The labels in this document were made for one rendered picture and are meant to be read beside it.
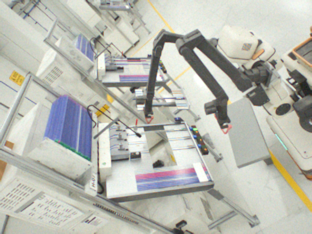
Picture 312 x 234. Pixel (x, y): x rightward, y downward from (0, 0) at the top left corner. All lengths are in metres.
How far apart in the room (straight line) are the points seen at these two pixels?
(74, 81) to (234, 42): 1.81
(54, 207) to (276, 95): 1.52
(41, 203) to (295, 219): 1.80
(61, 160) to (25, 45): 3.42
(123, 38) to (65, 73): 3.75
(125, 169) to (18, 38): 3.43
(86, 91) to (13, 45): 2.26
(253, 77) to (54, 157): 1.16
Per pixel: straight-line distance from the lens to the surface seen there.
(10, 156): 1.32
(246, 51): 1.43
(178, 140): 2.00
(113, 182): 1.70
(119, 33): 6.24
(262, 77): 1.37
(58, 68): 2.67
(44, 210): 1.68
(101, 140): 1.87
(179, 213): 1.95
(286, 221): 2.28
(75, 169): 1.56
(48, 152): 1.47
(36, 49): 4.71
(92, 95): 2.80
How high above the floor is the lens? 2.13
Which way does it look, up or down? 34 degrees down
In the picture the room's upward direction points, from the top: 49 degrees counter-clockwise
